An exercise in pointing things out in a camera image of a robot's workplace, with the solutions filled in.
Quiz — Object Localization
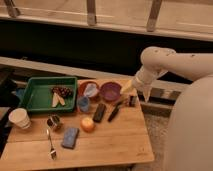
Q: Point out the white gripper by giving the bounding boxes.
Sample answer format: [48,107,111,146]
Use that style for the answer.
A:
[120,67,167,102]

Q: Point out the blue sponge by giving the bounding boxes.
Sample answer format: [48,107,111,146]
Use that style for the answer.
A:
[61,127,79,149]

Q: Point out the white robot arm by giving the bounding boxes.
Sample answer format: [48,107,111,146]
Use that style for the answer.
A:
[121,46,213,171]

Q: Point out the blue small cup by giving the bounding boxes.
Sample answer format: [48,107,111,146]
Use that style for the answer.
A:
[77,96,90,112]

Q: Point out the white paper cup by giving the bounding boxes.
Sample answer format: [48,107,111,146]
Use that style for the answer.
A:
[9,108,31,129]

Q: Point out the small black brush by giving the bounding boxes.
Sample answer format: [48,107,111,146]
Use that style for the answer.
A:
[128,95,137,107]

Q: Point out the purple bowl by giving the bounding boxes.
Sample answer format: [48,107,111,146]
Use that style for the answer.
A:
[100,82,121,102]

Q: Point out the black marker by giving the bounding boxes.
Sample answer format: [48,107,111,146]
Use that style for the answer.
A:
[108,105,121,122]

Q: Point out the black rectangular bar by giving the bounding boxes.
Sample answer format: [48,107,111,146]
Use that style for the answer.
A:
[93,103,106,122]

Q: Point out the white cloth in bowl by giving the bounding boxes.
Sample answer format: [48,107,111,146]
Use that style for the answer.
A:
[83,83,98,97]

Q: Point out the red bowl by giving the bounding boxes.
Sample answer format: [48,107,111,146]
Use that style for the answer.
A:
[78,81,99,99]

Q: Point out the orange apple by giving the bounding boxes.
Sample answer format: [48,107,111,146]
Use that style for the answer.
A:
[80,117,95,132]

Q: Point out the bunch of dark grapes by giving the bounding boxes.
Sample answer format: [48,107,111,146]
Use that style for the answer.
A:
[52,86,73,98]

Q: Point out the banana slice pieces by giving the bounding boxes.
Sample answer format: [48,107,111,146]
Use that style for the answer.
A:
[52,93,65,107]

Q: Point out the small metal can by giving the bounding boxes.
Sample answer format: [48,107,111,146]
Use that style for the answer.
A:
[47,115,62,131]

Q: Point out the green plastic tray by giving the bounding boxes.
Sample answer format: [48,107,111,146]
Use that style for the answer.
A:
[19,77,77,113]

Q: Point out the silver fork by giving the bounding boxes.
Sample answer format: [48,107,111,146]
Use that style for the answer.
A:
[46,129,57,160]

